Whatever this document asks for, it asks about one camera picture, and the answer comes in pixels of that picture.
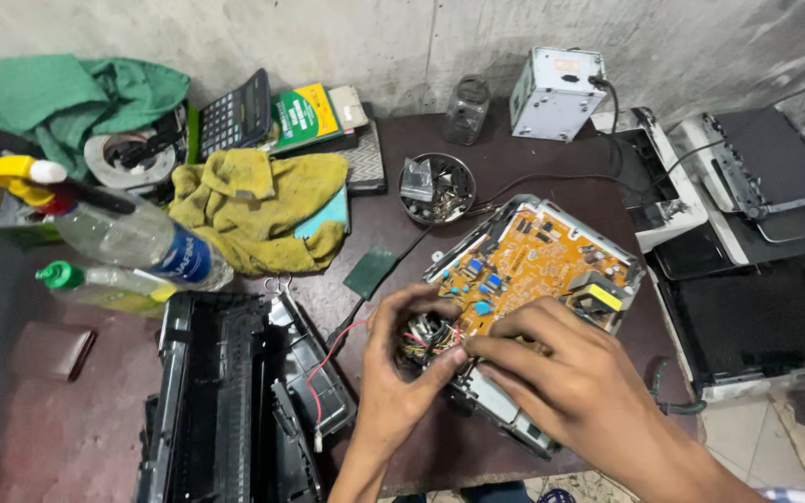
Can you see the green and yellow book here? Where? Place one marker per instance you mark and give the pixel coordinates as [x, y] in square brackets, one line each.
[304, 115]

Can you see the black disassembled printer body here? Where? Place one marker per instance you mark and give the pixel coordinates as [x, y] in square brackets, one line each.
[228, 405]

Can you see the small clear plastic bag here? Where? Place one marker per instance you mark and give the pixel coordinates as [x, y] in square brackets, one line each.
[416, 181]

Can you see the black zigzag patterned case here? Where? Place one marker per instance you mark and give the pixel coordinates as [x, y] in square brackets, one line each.
[364, 164]

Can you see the black calculator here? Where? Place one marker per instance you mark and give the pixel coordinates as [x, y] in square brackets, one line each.
[235, 115]

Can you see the person's left hand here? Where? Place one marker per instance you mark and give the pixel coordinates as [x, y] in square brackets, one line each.
[388, 391]

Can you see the clear spray bottle yellow trigger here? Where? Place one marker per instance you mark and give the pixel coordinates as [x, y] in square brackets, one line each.
[123, 234]

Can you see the black flatbed printer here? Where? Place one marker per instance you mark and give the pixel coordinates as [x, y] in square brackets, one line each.
[745, 321]

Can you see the person's right hand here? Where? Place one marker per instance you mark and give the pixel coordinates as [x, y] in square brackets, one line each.
[584, 391]

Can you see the metal bowl of screws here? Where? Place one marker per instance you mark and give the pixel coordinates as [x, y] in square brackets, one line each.
[448, 192]

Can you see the light blue cloth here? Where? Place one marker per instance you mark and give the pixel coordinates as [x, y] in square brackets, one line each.
[325, 218]

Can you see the grey tape roll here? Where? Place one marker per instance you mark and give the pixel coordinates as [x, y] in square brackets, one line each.
[105, 171]

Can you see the white printer with scanner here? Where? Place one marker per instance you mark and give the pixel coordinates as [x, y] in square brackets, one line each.
[766, 154]

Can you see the person's checked shirt sleeve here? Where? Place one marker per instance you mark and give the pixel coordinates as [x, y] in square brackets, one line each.
[797, 495]

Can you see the green cloth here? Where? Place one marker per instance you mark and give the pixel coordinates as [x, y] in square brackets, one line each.
[53, 98]

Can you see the yellow cloth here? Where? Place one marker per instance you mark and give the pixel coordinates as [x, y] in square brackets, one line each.
[256, 209]

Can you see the clear glass jar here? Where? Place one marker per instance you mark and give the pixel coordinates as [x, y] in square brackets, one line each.
[467, 112]

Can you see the clear bottle green cap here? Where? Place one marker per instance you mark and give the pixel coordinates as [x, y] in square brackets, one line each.
[105, 286]

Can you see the orange circuit board metal frame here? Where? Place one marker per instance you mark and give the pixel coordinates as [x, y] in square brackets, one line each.
[535, 262]

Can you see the small dark green pad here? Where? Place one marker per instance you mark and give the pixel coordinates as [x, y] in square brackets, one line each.
[370, 271]

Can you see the white metal power supply box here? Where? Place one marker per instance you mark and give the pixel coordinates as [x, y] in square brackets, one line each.
[553, 98]

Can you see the brown wallet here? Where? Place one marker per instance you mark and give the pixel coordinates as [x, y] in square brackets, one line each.
[53, 351]

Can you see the beige notepad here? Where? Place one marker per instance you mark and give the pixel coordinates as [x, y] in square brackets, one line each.
[350, 106]

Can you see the white printer shell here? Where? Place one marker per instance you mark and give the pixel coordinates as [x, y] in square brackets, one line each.
[668, 209]

